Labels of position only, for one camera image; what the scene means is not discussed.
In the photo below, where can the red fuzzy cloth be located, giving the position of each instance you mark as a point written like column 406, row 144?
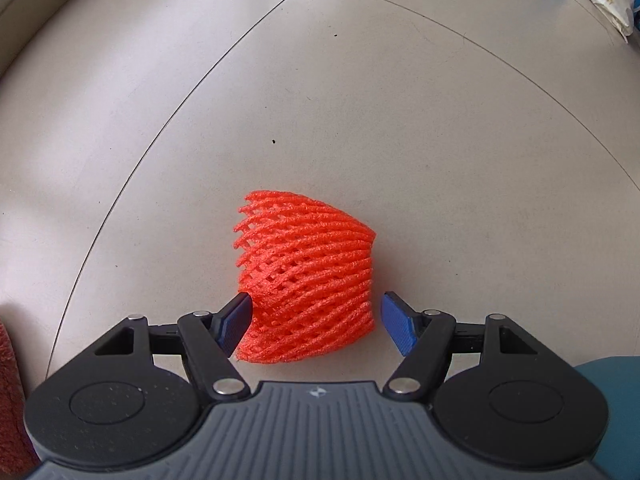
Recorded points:
column 10, row 385

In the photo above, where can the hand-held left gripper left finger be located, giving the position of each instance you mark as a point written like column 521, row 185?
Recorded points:
column 234, row 322

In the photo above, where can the orange foam fruit net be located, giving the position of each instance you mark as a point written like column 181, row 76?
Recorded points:
column 310, row 270

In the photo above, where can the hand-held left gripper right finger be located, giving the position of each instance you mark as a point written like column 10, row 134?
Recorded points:
column 399, row 322

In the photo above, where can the teal plastic trash bin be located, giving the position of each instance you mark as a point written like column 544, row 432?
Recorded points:
column 620, row 410

